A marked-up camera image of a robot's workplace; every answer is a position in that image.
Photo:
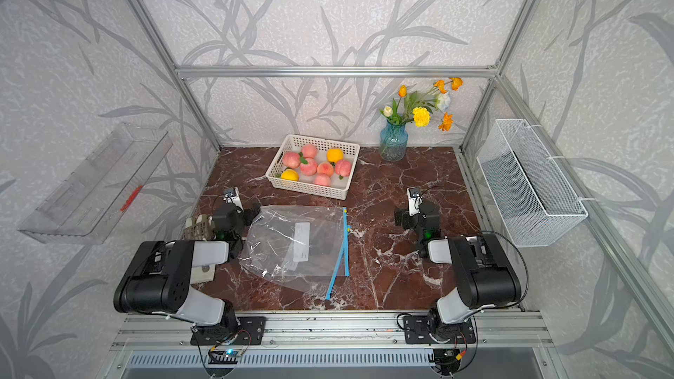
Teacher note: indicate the yellow peach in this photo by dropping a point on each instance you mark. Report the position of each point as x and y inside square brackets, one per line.
[333, 155]
[290, 175]

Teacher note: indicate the orange yellow artificial flowers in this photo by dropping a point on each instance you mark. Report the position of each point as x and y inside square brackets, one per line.
[418, 107]

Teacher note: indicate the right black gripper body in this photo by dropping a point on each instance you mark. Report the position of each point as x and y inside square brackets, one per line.
[404, 217]

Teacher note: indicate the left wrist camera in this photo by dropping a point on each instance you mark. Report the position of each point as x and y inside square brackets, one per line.
[232, 195]

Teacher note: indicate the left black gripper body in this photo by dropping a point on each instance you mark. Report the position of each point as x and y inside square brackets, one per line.
[245, 216]

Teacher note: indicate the small brown woven basket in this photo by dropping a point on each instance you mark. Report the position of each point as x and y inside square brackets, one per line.
[199, 228]

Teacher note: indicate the pink peach bottom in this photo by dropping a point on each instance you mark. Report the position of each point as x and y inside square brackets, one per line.
[323, 180]

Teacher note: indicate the clear zip-top bag blue zipper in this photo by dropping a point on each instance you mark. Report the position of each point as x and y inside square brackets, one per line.
[304, 248]

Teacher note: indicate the blue glass vase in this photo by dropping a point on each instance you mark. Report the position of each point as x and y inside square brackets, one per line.
[393, 142]

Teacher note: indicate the white wire mesh basket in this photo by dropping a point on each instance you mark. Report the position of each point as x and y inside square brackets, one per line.
[533, 196]

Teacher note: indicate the pink peach top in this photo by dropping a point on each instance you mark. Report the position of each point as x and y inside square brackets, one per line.
[309, 151]

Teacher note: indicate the yellow peach left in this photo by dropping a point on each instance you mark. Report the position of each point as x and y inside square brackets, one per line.
[290, 175]

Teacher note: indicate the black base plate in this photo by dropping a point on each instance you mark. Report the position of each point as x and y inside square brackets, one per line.
[421, 330]
[245, 331]

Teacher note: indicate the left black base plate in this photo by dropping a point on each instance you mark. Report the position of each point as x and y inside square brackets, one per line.
[245, 331]

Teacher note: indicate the white plastic fruit basket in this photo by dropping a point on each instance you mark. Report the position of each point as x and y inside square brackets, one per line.
[294, 143]

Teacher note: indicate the pink peach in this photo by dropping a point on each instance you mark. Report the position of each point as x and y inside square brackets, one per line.
[323, 180]
[308, 167]
[343, 168]
[309, 151]
[325, 168]
[291, 160]

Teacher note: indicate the yellow peach right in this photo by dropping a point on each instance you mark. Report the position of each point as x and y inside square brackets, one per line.
[333, 155]

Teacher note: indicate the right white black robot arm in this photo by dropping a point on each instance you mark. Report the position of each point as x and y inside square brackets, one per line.
[484, 276]

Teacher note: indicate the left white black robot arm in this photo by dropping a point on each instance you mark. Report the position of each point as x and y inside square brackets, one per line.
[158, 282]

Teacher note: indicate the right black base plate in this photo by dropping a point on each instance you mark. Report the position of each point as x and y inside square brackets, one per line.
[421, 330]

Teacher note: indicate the clear plastic wall shelf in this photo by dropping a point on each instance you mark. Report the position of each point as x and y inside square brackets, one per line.
[85, 208]

